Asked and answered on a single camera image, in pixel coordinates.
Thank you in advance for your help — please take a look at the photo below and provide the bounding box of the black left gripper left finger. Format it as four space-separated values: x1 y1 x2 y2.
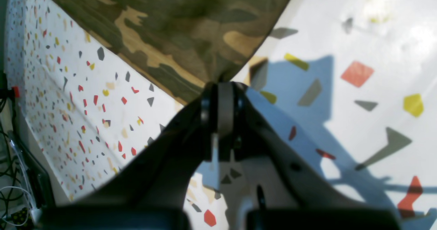
77 83 217 209

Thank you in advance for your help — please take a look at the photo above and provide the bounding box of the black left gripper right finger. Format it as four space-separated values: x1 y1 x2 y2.
218 82 369 212

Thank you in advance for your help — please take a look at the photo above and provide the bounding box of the camouflage T-shirt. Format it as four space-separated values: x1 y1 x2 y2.
53 0 290 104

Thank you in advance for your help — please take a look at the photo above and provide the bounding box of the terrazzo patterned tablecloth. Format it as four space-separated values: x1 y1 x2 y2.
3 0 436 230

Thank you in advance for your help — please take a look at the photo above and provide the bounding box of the red table clamp left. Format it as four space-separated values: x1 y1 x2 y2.
11 86 20 98

